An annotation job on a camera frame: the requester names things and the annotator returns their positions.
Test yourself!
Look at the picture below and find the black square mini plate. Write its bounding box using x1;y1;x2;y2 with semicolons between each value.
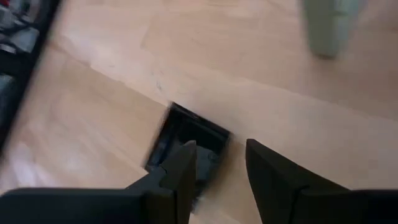
143;101;233;212

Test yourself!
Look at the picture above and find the small beige table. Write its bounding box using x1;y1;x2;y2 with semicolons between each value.
300;0;361;60

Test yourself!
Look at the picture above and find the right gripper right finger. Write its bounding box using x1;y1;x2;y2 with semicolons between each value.
245;138;398;224

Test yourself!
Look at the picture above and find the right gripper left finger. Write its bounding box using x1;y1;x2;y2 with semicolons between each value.
0;140;198;224

